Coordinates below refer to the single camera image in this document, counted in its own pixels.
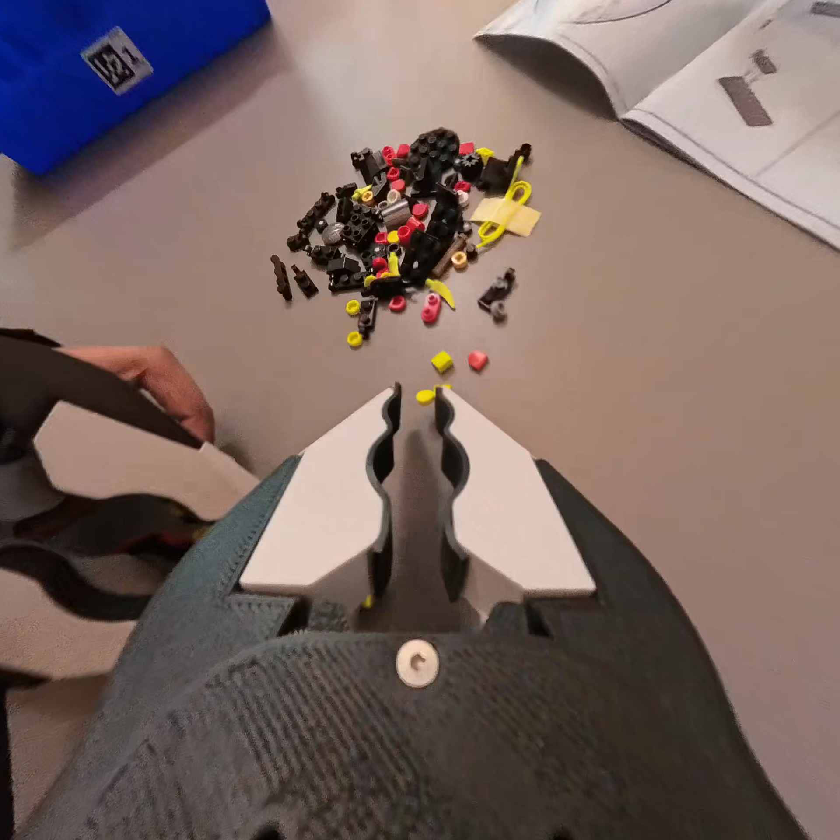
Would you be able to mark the pile of loose lego pieces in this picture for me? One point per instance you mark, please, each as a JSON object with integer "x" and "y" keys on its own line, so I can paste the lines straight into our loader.
{"x": 426, "y": 151}

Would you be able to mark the tiny red lego piece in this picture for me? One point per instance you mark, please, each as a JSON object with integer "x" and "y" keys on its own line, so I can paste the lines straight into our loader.
{"x": 478, "y": 359}

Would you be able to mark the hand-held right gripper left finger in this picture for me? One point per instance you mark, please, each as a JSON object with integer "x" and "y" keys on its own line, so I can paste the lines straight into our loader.
{"x": 315, "y": 525}

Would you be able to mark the small yellow round lego tile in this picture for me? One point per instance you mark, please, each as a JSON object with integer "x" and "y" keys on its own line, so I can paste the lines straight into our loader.
{"x": 425, "y": 396}

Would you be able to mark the black clip lego piece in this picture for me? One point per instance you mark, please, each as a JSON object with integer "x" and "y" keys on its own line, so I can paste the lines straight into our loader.
{"x": 497, "y": 289}

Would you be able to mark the instruction booklet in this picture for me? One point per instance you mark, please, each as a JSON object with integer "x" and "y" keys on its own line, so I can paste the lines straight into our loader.
{"x": 722, "y": 79}

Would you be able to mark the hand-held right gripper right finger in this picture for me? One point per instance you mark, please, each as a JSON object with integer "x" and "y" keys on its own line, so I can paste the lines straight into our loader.
{"x": 525, "y": 525}

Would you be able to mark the black bracket lego piece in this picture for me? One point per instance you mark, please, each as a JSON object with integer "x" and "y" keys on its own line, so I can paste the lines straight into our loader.
{"x": 281, "y": 277}

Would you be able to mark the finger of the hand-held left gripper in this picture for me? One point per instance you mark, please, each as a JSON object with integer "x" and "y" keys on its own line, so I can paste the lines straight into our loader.
{"x": 52, "y": 643}
{"x": 131, "y": 459}

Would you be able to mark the blue plastic bin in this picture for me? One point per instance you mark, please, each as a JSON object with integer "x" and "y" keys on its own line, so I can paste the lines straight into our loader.
{"x": 98, "y": 79}

